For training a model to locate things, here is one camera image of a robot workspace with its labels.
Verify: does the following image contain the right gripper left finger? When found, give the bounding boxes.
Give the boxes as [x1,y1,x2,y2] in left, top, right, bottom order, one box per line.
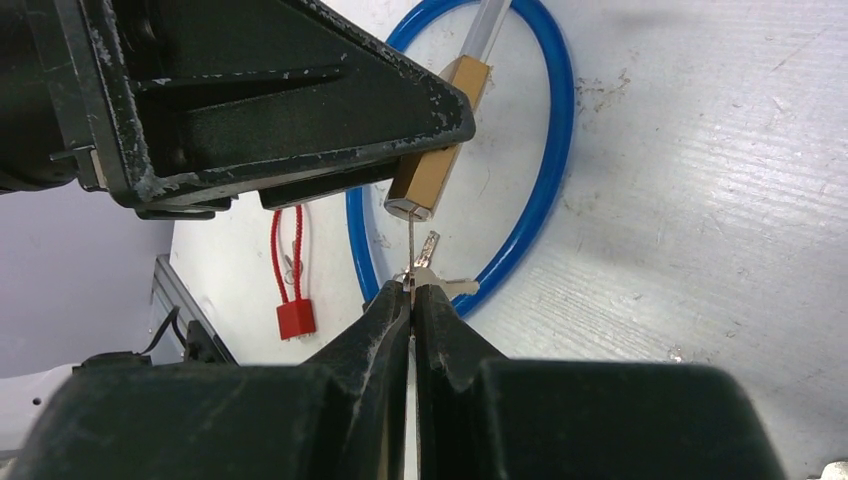
[9,282,410,479]

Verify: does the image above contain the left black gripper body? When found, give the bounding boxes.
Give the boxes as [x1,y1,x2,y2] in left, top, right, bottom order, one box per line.
[1,1,159,216]

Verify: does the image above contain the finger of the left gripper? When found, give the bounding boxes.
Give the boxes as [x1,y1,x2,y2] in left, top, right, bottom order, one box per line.
[114,1,476,207]
[258,158,400,210]

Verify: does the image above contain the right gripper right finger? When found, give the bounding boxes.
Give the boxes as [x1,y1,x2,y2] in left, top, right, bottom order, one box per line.
[413,287,784,479]

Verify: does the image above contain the brass padlock long shackle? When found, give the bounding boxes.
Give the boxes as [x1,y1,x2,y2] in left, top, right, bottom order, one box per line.
[384,0,511,222]

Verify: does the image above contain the silver keys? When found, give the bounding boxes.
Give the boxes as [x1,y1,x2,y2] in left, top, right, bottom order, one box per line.
[393,214,480,300]

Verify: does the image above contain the red lock keys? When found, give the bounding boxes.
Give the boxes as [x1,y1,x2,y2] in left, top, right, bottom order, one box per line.
[278,239,304,287]

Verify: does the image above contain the blue cable lock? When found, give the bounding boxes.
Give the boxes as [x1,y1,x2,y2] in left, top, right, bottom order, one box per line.
[345,0,577,319]

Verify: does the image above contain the red cable padlock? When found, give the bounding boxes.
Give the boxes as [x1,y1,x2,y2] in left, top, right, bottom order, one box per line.
[269,205,317,341]

